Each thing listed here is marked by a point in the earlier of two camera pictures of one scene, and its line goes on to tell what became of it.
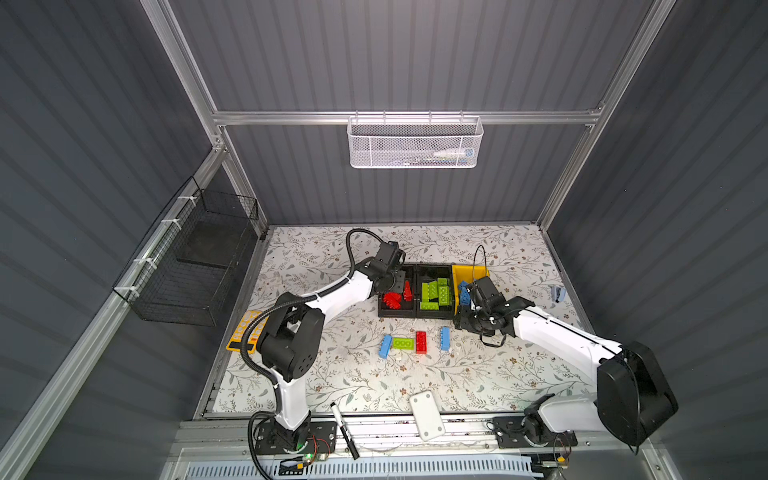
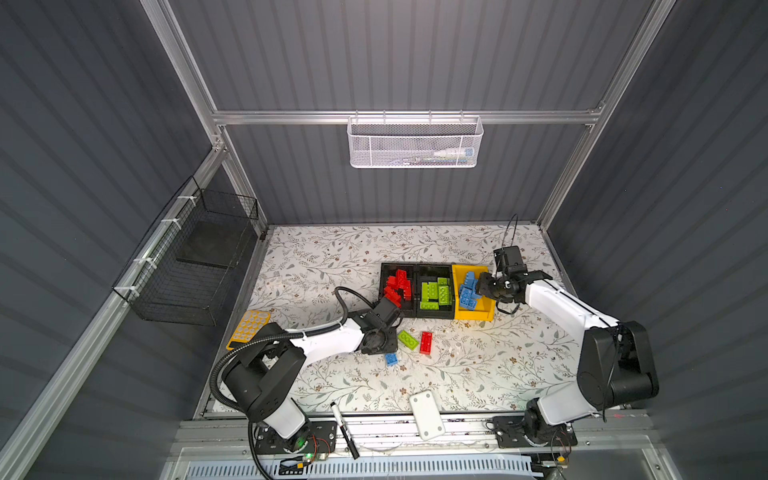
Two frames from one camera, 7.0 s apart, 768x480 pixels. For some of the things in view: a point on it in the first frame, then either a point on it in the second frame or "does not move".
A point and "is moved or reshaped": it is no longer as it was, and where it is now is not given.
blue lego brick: x=465 y=296 does not move
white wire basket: x=415 y=142 does not move
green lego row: x=433 y=291 does not move
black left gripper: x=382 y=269 → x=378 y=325
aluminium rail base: x=406 y=449 does not move
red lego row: x=392 y=300 does not move
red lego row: x=421 y=342 is moved or reshaped
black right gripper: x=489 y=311 → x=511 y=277
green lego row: x=443 y=295 does not move
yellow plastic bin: x=468 y=273 does not move
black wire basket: x=184 y=269 does not move
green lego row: x=403 y=343 is moved or reshaped
